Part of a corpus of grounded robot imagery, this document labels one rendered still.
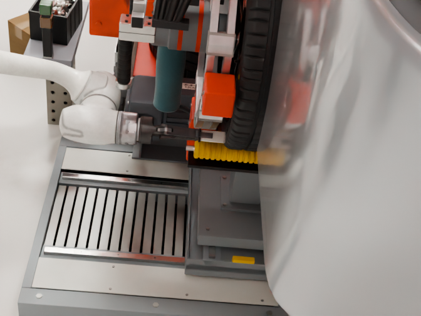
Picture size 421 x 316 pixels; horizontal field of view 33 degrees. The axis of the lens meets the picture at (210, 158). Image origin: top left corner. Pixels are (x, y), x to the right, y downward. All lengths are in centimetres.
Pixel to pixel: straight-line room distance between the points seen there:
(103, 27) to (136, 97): 27
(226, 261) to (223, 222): 13
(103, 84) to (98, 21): 53
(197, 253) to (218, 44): 82
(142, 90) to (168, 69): 33
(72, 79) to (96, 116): 17
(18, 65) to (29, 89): 124
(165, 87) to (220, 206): 43
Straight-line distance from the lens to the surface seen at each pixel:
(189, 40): 191
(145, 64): 284
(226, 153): 205
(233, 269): 225
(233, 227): 225
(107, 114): 188
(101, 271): 229
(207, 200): 232
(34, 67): 194
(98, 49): 342
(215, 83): 169
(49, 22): 245
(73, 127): 189
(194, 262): 223
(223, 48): 169
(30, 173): 273
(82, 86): 199
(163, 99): 221
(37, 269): 230
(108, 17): 247
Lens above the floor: 184
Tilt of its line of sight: 40 degrees down
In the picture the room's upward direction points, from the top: 9 degrees clockwise
